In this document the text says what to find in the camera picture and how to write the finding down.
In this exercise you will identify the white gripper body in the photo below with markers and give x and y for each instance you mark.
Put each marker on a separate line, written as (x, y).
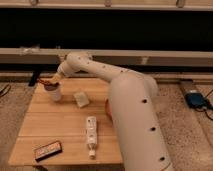
(63, 71)

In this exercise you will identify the red pepper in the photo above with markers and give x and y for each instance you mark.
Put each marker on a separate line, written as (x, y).
(44, 82)

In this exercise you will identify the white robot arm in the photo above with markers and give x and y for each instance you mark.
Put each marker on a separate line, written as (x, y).
(130, 98)

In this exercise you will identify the white small box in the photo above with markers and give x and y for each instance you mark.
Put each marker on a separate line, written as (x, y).
(81, 99)

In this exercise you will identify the wooden table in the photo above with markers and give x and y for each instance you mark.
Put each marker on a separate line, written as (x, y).
(47, 121)

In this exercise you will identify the orange bowl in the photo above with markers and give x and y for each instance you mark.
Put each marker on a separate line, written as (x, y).
(107, 109)

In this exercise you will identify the white plastic bottle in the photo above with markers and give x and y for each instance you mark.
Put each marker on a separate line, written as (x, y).
(91, 136)

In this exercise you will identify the dark snack bar package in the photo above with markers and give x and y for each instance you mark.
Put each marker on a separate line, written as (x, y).
(47, 151)

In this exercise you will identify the blue device on floor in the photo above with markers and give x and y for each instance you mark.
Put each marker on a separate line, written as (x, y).
(197, 100)

